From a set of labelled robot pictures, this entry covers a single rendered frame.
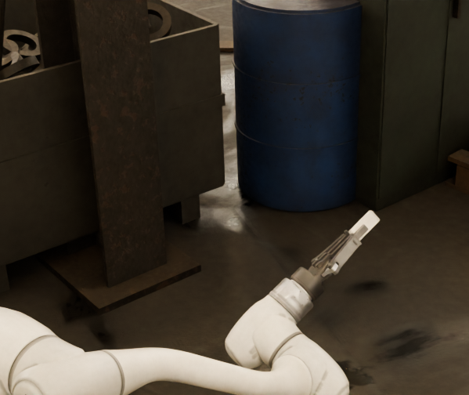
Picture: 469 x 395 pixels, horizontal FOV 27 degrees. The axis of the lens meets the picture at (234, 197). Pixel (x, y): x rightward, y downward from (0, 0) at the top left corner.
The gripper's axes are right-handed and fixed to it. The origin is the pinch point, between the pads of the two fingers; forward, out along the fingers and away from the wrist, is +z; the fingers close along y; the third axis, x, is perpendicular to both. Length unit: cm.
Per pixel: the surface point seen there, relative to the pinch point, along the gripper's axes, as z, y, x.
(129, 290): -47, -153, -1
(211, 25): 46, -165, 48
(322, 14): 77, -149, 23
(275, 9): 66, -156, 36
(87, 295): -59, -154, 8
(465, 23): 125, -164, -22
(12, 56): -16, -181, 91
